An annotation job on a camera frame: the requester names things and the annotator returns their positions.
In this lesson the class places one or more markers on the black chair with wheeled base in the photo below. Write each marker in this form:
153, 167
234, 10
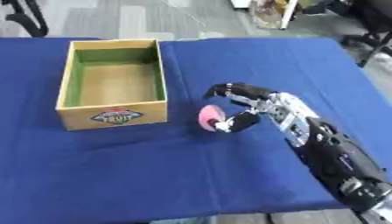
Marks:
368, 26

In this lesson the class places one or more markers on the white board with bag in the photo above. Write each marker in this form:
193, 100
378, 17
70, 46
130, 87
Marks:
273, 13

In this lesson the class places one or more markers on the black office chair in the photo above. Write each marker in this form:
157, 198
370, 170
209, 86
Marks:
26, 18

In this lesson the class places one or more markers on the pink round toy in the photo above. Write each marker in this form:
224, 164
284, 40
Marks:
210, 115

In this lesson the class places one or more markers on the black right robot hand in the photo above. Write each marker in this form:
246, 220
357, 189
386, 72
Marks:
248, 93

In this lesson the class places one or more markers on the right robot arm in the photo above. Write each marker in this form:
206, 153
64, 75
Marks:
326, 145

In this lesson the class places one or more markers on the tan cardboard box green inside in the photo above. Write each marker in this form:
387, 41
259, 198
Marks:
113, 84

